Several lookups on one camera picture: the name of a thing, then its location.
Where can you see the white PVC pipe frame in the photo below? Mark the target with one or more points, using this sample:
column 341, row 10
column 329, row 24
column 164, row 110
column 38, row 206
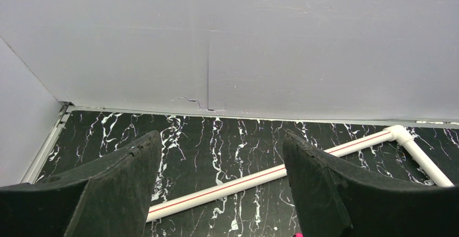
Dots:
column 396, row 133

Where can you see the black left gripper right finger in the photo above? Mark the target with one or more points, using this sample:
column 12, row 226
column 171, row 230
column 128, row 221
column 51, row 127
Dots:
column 334, row 197

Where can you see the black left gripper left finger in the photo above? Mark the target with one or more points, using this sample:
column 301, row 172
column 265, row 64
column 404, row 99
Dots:
column 109, row 196

